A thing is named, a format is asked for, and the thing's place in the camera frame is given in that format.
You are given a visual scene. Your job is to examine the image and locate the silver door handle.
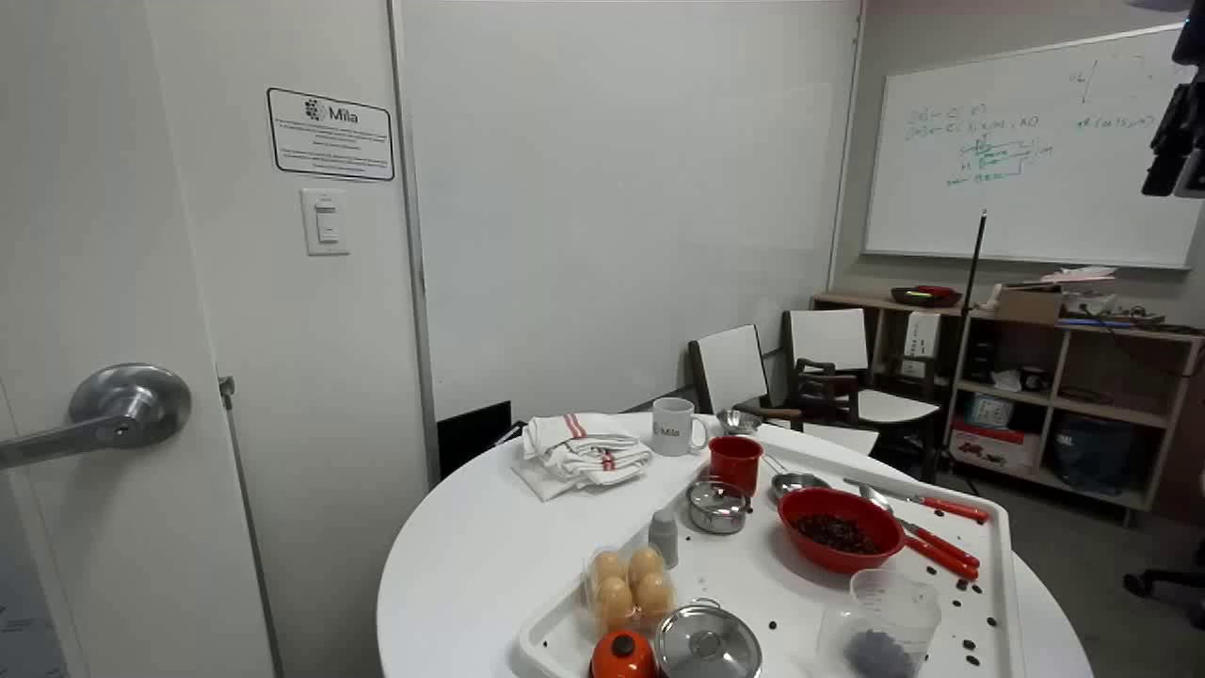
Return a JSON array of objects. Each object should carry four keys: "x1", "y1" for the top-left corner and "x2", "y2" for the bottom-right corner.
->
[{"x1": 0, "y1": 359, "x2": 196, "y2": 474}]

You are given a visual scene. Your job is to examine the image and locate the black bag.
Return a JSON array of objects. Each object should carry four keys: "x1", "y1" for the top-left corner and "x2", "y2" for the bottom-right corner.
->
[{"x1": 1048, "y1": 411, "x2": 1142, "y2": 493}]

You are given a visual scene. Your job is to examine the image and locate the white-backed chair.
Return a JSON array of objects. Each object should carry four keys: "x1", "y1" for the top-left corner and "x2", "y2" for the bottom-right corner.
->
[{"x1": 693, "y1": 320, "x2": 772, "y2": 416}]

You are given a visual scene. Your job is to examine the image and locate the white plastic tray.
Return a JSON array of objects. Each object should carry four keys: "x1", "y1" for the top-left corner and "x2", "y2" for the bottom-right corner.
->
[{"x1": 506, "y1": 428, "x2": 1022, "y2": 678}]

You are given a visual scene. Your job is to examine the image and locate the white salt shaker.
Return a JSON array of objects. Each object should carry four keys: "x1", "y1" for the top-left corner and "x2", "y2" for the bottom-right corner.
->
[{"x1": 645, "y1": 509, "x2": 682, "y2": 572}]

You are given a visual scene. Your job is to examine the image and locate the steel ladle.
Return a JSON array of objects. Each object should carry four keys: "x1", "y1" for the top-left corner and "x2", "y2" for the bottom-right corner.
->
[{"x1": 766, "y1": 468, "x2": 837, "y2": 509}]

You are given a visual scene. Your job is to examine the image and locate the dark coffee beans heap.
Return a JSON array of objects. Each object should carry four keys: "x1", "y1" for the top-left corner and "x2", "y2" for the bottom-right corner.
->
[{"x1": 800, "y1": 509, "x2": 882, "y2": 558}]

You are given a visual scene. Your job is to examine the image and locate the red-handled tongs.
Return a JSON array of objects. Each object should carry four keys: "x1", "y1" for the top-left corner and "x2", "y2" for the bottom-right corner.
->
[{"x1": 864, "y1": 483, "x2": 988, "y2": 586}]

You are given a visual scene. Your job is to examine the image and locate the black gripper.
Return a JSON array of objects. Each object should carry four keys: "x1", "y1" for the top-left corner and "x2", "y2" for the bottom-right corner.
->
[{"x1": 1136, "y1": 0, "x2": 1205, "y2": 202}]

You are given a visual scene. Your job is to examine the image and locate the white wall sign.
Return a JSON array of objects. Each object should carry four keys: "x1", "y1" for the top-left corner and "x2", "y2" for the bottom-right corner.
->
[{"x1": 262, "y1": 81, "x2": 398, "y2": 184}]

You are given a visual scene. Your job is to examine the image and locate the white mug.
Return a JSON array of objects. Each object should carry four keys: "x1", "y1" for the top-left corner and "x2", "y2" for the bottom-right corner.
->
[{"x1": 648, "y1": 394, "x2": 713, "y2": 458}]

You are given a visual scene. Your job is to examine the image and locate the white and red box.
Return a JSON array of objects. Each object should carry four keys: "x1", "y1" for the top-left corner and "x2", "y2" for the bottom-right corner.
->
[{"x1": 948, "y1": 416, "x2": 1048, "y2": 474}]

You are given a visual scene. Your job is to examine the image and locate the orange round lid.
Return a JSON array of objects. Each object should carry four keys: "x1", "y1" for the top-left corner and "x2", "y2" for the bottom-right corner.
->
[{"x1": 584, "y1": 626, "x2": 663, "y2": 678}]

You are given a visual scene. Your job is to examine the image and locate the whiteboard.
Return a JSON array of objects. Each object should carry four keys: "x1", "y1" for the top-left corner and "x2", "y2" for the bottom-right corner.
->
[{"x1": 864, "y1": 17, "x2": 1205, "y2": 276}]

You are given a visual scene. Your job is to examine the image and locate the small steel pot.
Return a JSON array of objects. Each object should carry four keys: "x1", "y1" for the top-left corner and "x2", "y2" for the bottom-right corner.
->
[{"x1": 682, "y1": 468, "x2": 752, "y2": 539}]

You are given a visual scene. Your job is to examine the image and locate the red cup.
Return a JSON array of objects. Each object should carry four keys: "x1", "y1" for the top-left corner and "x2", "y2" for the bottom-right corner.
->
[{"x1": 709, "y1": 433, "x2": 767, "y2": 497}]

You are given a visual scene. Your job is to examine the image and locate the clear plastic test tube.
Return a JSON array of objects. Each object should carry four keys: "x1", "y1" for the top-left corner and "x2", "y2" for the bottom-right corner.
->
[{"x1": 816, "y1": 563, "x2": 944, "y2": 678}]

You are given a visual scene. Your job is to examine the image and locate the black office chair base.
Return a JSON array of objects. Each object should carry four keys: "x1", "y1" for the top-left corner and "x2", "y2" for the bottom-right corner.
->
[{"x1": 1118, "y1": 539, "x2": 1205, "y2": 631}]

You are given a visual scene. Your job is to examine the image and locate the white red-striped towel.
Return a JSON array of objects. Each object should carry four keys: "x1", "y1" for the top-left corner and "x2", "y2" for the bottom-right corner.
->
[{"x1": 506, "y1": 411, "x2": 656, "y2": 505}]

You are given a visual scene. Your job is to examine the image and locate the black tripod pole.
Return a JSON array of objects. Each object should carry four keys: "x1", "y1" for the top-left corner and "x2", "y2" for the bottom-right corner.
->
[{"x1": 953, "y1": 210, "x2": 992, "y2": 369}]

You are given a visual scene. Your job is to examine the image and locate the small cardboard box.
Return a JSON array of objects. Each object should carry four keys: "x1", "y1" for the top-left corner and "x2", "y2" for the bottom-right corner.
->
[{"x1": 995, "y1": 281, "x2": 1068, "y2": 326}]

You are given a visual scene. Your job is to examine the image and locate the red-handled steel utensil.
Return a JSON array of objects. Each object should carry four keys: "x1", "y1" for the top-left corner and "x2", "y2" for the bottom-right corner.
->
[{"x1": 841, "y1": 472, "x2": 995, "y2": 528}]

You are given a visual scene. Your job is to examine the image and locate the black box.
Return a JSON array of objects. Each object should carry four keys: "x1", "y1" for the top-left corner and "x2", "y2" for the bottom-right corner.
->
[{"x1": 432, "y1": 399, "x2": 520, "y2": 483}]

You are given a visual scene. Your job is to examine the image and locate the wooden shelf unit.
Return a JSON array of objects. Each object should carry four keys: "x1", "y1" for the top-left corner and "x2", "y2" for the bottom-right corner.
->
[{"x1": 810, "y1": 289, "x2": 1205, "y2": 519}]

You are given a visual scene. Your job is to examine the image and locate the red bowl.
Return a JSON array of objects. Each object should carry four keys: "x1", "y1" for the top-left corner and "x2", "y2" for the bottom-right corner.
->
[{"x1": 774, "y1": 485, "x2": 910, "y2": 581}]

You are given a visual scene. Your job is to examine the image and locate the white light switch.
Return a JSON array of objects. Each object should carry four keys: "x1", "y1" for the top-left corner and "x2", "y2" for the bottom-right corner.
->
[{"x1": 298, "y1": 184, "x2": 355, "y2": 258}]

